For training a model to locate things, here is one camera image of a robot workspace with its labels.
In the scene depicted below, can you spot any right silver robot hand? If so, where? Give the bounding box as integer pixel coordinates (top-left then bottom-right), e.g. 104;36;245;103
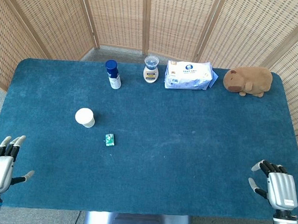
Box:
246;159;298;212

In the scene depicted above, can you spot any white floral paper cup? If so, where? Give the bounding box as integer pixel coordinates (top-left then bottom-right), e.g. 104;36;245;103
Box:
74;107;96;129

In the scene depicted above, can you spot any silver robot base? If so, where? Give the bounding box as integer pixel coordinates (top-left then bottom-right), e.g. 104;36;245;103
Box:
83;210;192;224

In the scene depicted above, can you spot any wet wipes pack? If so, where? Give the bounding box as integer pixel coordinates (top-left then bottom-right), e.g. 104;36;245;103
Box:
164;59;220;92

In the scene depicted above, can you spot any small green packet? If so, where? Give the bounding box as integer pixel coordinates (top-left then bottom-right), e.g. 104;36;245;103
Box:
104;133;116;148

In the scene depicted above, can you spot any brown capybara plush toy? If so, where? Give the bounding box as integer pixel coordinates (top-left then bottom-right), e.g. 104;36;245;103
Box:
222;65;274;99

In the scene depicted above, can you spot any blue table cloth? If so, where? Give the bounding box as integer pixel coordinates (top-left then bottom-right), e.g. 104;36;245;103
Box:
0;56;298;222

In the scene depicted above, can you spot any white bottle with blue cap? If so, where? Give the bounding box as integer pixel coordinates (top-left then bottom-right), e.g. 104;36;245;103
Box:
104;59;123;90

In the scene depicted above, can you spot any cream sauce bottle, clear cap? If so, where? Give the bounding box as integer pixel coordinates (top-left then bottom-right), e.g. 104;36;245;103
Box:
142;55;160;84

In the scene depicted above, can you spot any bamboo folding screen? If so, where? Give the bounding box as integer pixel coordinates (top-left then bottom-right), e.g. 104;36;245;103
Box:
0;0;298;173

